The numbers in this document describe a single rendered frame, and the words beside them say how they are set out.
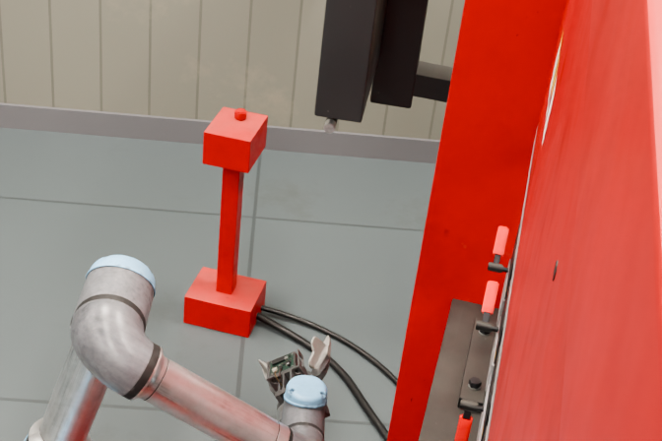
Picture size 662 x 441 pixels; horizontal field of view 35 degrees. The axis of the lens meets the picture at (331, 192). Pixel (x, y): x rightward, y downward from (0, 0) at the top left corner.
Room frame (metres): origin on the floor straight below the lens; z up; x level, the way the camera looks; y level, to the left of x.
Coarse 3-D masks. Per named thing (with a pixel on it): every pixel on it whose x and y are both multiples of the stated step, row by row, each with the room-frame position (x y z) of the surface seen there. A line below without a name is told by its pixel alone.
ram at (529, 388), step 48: (576, 0) 1.60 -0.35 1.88; (576, 48) 1.25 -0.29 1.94; (576, 96) 1.02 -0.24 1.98; (576, 144) 0.85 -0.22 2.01; (528, 192) 1.75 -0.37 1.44; (576, 192) 0.73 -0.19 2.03; (528, 240) 1.31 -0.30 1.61; (528, 288) 1.03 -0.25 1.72; (528, 336) 0.85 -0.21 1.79; (528, 384) 0.71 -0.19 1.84; (528, 432) 0.61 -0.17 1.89
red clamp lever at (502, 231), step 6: (498, 228) 1.81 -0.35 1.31; (504, 228) 1.81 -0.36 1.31; (498, 234) 1.80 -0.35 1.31; (504, 234) 1.80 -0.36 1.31; (498, 240) 1.79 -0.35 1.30; (504, 240) 1.79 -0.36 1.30; (498, 246) 1.78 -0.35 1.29; (504, 246) 1.78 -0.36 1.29; (498, 252) 1.77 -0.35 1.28; (498, 258) 1.77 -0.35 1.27; (492, 264) 1.75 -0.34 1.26; (498, 264) 1.75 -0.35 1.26; (492, 270) 1.75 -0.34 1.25; (498, 270) 1.74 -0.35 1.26; (504, 270) 1.75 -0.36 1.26
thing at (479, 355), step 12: (480, 336) 1.98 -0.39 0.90; (492, 336) 1.99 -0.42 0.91; (480, 348) 1.93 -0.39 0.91; (492, 348) 1.94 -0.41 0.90; (468, 360) 1.88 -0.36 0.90; (480, 360) 1.89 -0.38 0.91; (468, 372) 1.84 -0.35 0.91; (480, 372) 1.85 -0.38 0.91; (468, 396) 1.76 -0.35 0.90; (480, 396) 1.77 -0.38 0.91
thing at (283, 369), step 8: (272, 360) 1.61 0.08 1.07; (280, 360) 1.60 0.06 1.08; (288, 360) 1.60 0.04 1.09; (296, 360) 1.60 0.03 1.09; (272, 368) 1.59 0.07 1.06; (280, 368) 1.58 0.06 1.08; (288, 368) 1.58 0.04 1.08; (296, 368) 1.57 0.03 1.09; (304, 368) 1.62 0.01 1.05; (272, 376) 1.57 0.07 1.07; (280, 376) 1.56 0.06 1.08; (288, 376) 1.57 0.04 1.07; (272, 384) 1.57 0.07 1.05; (280, 384) 1.56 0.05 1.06; (280, 392) 1.52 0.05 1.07; (280, 400) 1.51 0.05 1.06
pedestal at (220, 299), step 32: (224, 128) 3.05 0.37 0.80; (256, 128) 3.07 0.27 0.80; (224, 160) 2.99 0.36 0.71; (224, 192) 3.07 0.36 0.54; (224, 224) 3.07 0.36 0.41; (224, 256) 3.06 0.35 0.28; (192, 288) 3.07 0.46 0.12; (224, 288) 3.06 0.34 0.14; (256, 288) 3.11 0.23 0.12; (192, 320) 3.01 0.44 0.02; (224, 320) 2.99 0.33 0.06; (256, 320) 3.07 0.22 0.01
